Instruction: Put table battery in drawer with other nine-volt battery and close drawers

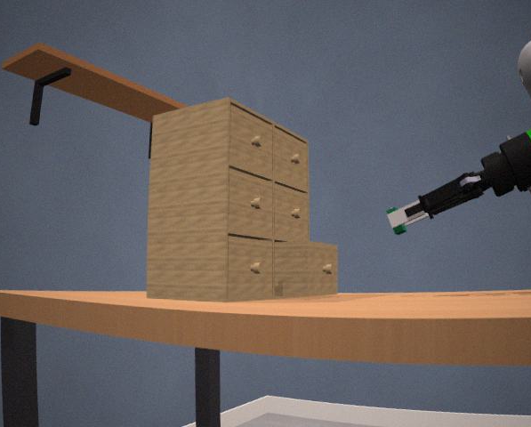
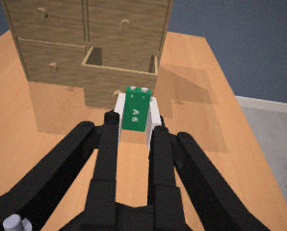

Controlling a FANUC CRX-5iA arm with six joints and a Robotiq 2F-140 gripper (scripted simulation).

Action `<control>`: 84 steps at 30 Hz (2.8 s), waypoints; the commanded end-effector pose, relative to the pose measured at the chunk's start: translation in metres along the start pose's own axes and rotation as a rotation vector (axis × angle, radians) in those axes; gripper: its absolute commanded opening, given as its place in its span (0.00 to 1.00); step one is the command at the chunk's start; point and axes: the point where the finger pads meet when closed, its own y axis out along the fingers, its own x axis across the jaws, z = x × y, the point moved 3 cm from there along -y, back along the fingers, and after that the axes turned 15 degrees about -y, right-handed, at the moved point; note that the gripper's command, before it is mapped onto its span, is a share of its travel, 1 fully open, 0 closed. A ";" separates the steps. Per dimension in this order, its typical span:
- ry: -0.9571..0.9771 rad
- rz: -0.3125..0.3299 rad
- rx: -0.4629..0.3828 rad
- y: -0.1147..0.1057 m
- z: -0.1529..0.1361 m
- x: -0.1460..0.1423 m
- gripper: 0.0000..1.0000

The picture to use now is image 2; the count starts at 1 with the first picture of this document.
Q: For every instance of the green 9v battery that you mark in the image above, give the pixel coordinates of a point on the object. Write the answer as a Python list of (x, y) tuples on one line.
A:
[(136, 108)]

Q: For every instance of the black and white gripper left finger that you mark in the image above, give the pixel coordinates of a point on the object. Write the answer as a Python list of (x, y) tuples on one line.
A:
[(29, 204)]

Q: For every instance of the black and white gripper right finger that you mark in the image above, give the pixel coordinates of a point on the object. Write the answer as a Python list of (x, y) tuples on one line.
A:
[(217, 205)]

